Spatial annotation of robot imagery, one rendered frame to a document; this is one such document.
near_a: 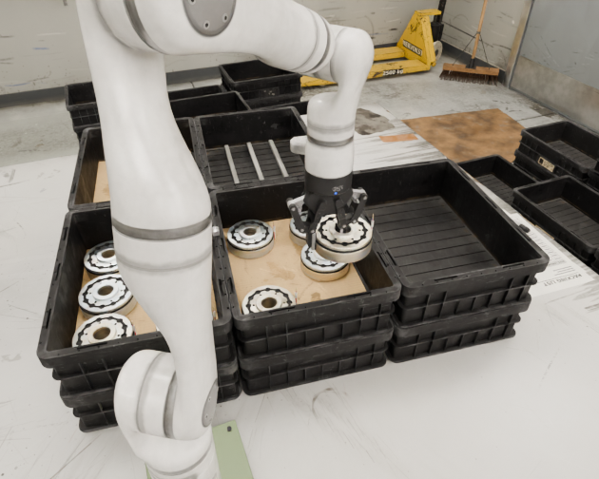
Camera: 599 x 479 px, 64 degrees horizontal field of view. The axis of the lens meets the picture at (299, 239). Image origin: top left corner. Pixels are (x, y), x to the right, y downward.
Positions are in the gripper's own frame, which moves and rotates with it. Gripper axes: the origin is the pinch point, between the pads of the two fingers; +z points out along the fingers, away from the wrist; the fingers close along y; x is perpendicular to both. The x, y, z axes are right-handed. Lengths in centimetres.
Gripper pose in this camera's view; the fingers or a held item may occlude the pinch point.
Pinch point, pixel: (325, 237)
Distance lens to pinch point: 82.8
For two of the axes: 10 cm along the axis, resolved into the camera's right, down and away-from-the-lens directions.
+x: -2.7, -6.0, 7.5
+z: 0.0, 7.8, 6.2
